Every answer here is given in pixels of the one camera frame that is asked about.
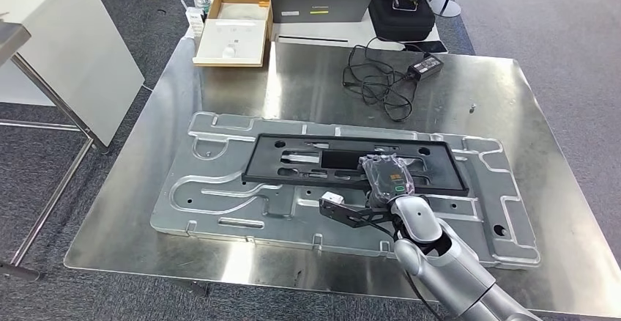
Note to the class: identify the grey laptop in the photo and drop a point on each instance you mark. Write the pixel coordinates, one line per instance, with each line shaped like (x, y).
(320, 3)

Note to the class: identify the small white carton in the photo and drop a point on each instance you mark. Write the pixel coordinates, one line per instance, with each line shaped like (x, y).
(195, 20)

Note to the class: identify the black power adapter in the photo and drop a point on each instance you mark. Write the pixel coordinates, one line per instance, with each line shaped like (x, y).
(426, 66)

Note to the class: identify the white panel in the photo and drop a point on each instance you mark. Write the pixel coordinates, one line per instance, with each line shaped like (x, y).
(73, 56)

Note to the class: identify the black smartphone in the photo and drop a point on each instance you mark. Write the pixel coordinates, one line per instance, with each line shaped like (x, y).
(427, 46)

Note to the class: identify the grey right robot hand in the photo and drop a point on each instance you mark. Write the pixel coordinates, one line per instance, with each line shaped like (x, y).
(388, 178)

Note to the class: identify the black plastic license plate frame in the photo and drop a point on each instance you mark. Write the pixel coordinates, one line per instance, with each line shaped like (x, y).
(262, 163)

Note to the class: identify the pale wrist camera on bracket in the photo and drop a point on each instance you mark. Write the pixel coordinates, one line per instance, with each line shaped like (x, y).
(332, 198)

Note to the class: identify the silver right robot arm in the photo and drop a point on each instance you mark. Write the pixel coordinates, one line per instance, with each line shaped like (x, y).
(456, 270)

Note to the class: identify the stainless steel side table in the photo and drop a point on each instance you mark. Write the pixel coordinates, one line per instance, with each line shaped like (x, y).
(9, 37)

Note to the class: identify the black carrying case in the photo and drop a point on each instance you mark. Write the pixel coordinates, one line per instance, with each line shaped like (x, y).
(400, 22)

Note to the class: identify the stainless steel workbench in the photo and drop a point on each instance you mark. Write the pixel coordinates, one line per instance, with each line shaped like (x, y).
(533, 95)

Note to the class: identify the stamped silver metal panel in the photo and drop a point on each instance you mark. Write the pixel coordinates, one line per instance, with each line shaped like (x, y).
(233, 212)

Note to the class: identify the white table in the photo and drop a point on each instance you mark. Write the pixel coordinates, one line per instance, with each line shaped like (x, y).
(315, 31)

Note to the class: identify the open cardboard box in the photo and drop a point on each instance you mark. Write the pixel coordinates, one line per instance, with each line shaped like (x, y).
(233, 42)

